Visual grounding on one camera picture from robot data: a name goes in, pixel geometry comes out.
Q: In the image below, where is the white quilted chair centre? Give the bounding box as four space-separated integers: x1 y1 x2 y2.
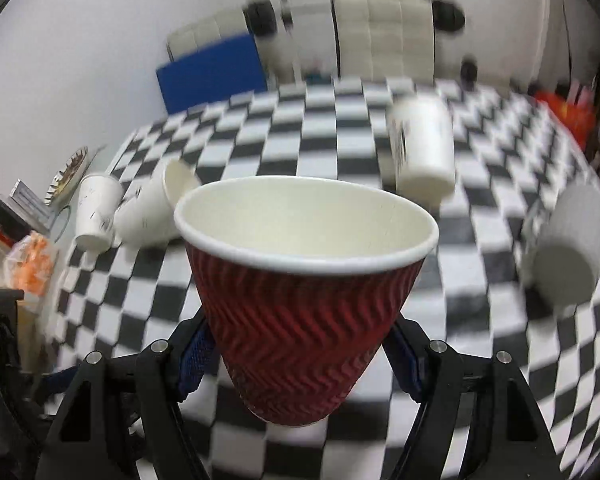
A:
332 19 436 82

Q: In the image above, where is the grey plastic cup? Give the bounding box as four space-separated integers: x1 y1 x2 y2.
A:
521 181 600 310

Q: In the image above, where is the orange snack packet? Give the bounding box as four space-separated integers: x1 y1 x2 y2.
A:
3 231 57 297

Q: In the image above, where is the small barbell on floor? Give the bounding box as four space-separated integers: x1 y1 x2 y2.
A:
460 55 478 86

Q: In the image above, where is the white paper cup far left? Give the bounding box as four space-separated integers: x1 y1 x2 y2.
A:
74 174 123 254

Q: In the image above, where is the white quilted chair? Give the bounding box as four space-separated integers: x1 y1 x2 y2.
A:
332 19 436 82
166 8 248 62

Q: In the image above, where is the barbell with black plates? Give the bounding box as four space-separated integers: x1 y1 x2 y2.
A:
242 0 466 37

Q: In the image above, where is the red orange plastic bag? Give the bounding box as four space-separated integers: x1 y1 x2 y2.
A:
533 90 596 151

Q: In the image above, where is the white paper cup centre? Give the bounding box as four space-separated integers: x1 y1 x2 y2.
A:
387 93 456 207

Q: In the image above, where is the patterned snack plate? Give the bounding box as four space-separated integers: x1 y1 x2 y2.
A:
43 146 90 208

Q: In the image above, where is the white paper cup lying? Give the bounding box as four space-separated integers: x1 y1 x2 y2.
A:
114 159 200 248

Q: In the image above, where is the white quilted chair left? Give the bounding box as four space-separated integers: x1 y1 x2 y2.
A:
166 8 248 62

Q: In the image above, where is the red ribbed paper cup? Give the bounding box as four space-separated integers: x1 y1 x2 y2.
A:
174 176 439 426

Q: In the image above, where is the black white checkered tablecloth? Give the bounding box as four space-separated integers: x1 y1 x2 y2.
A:
52 79 600 479

